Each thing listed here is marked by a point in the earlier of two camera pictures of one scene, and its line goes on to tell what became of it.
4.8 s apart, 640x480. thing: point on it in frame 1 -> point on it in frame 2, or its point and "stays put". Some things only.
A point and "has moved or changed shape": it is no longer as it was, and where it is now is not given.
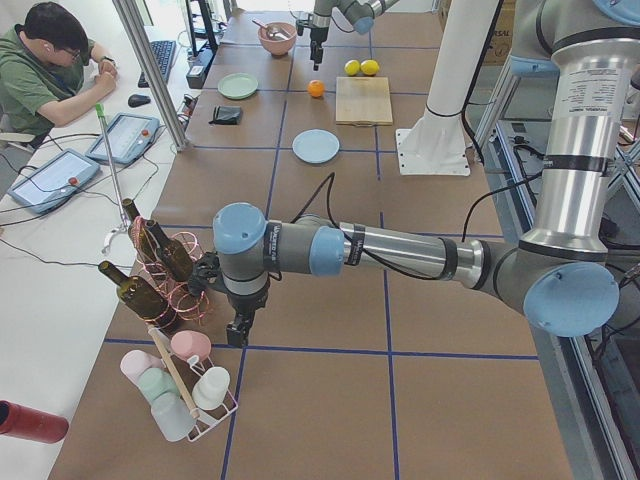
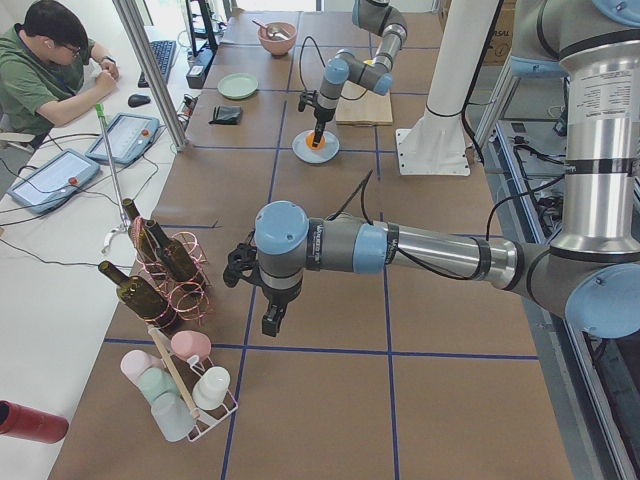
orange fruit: (316, 88) has moved or changed shape
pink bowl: (277, 38) stays put
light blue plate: (316, 146) stays put
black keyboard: (163, 51) stays put
